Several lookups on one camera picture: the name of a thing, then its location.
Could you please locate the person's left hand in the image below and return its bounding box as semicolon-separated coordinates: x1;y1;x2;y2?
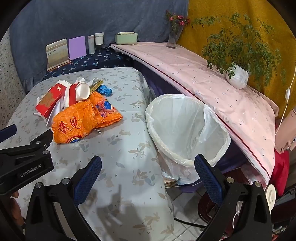
7;191;25;226

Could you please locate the blue wrapper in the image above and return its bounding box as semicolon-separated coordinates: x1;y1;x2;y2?
97;85;113;96

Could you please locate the blue backdrop cloth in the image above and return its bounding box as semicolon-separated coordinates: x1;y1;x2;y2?
9;0;190;90

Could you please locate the white cable with switch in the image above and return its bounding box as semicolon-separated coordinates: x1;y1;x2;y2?
275;62;296;135

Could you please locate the pale green box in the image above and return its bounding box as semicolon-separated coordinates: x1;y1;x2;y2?
115;31;139;45

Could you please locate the pink printed cloth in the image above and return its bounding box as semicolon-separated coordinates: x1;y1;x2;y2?
109;42;279;183

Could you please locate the dark blue floral cloth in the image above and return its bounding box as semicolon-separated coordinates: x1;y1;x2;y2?
43;47;134;80

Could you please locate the beige box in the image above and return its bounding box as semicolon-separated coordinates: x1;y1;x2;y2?
46;39;68;66

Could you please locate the wooden stand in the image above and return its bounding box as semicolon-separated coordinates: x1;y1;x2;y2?
47;58;70;72

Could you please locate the pale plastic appliance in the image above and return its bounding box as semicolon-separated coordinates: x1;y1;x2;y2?
275;109;296;153

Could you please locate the white round plastic device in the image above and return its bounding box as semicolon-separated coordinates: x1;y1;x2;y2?
265;184;277;211

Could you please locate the red cardboard box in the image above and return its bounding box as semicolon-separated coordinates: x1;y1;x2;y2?
35;84;69;116

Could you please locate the white crumpled tissue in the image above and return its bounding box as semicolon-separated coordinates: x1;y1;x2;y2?
74;77;96;87

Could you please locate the green plant in white pot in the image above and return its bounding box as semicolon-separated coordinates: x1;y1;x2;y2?
191;13;287;93

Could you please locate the black cable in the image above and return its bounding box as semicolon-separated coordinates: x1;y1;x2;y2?
173;215;208;229

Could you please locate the purple card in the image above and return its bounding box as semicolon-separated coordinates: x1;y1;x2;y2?
69;36;87;61

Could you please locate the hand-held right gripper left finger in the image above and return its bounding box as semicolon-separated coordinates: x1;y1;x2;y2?
25;156;109;241

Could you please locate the glass vase with pink flowers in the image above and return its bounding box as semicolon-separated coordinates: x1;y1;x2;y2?
165;10;190;49

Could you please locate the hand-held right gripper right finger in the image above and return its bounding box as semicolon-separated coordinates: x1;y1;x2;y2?
194;154;273;241

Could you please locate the red and white paper cup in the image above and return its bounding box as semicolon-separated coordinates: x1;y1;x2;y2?
57;80;80;108

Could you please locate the orange plastic bag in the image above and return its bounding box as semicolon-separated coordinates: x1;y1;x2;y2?
51;91;123;144

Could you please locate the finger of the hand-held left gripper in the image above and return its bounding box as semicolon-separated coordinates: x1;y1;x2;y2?
0;124;18;143
0;129;54;161

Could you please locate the gold wrapper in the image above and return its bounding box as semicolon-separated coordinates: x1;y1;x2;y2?
89;80;104;93

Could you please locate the trash bin with white liner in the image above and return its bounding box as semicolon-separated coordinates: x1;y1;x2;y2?
145;93;232;186

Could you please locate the light blue floral tablecloth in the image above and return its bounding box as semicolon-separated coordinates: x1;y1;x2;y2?
0;67;175;241

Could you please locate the yellow backdrop cloth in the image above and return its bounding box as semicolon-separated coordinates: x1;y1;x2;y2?
177;0;296;121

